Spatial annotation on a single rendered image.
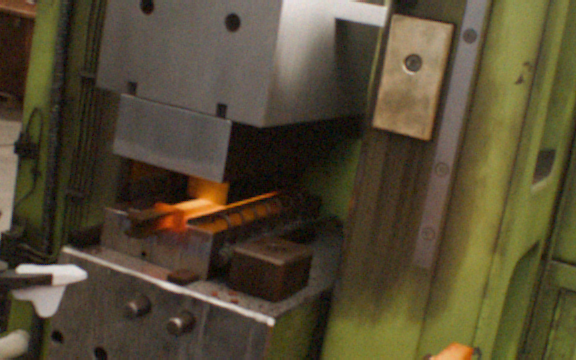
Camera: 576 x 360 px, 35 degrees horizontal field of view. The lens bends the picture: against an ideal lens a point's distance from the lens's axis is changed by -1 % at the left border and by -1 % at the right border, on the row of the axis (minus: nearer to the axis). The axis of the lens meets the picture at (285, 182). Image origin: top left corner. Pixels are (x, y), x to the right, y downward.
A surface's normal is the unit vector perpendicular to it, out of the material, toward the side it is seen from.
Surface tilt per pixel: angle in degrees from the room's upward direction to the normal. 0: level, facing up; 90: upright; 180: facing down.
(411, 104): 90
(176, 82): 90
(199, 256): 90
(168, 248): 90
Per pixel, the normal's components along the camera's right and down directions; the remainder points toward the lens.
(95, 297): -0.43, 0.11
